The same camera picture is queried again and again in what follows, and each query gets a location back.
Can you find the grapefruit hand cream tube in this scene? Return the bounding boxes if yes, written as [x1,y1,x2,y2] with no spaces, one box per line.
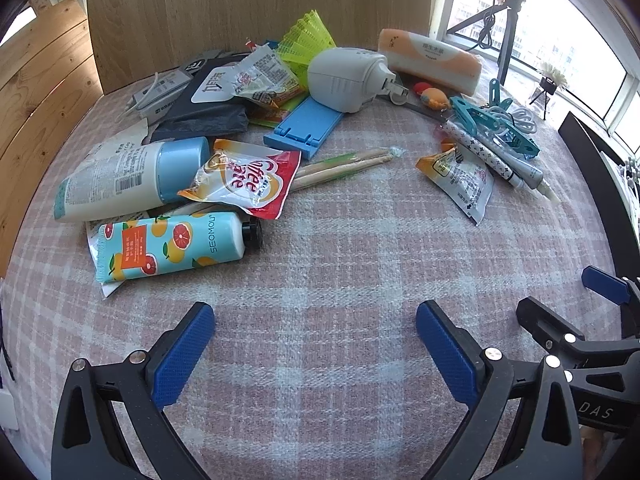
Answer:
[96,211,262,284]

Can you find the orange white tissue pack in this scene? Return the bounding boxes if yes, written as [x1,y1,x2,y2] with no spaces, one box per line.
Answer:
[378,28,482,96]

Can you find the wooden cabinet panel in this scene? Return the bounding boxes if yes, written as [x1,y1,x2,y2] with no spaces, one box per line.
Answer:
[87,0,431,93]

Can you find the snack packet with print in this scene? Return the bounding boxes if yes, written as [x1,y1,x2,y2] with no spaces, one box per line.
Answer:
[191,44,305,110]

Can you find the white round device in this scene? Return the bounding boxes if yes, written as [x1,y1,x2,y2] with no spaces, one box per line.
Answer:
[307,48,409,114]

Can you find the teal clothespin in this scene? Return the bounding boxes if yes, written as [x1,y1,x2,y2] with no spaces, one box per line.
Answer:
[450,96,540,159]

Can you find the pink plaid tablecloth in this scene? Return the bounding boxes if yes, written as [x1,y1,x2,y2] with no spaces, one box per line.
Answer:
[2,90,620,479]

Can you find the wooden chopsticks pair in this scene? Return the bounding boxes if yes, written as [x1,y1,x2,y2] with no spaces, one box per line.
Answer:
[159,146,404,216]

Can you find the small flower vase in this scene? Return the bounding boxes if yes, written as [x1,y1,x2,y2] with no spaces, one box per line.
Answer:
[528,62,567,119]

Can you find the white bottle blue cap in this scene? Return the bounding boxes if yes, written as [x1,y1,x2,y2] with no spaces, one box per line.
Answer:
[53,136,210,222]

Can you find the black tray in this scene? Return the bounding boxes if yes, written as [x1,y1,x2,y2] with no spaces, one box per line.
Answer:
[559,112,639,281]

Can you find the blue phone stand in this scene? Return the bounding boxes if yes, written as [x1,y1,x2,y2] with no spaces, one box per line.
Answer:
[262,96,344,160]

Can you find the coffee mate sachet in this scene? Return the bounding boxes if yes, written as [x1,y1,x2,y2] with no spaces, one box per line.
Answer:
[178,139,302,220]

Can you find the white cable bundle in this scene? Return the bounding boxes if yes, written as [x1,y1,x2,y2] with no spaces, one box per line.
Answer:
[482,104,539,137]

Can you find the black tripod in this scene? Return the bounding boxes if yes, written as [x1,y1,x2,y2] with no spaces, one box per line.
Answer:
[447,0,532,86]

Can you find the yellow-green shuttlecock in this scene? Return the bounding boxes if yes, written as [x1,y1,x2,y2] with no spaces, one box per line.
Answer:
[276,10,336,88]

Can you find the patterned white pen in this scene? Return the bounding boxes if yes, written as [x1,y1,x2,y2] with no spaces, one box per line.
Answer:
[439,120,561,204]

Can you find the dark navy pouch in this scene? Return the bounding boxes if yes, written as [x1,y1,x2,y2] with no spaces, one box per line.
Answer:
[151,54,248,142]

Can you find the orange red toy figure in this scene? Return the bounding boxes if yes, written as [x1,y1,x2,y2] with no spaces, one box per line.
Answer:
[413,81,451,112]

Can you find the orange snack sachet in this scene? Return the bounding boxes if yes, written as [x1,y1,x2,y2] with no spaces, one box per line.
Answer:
[416,145,494,226]

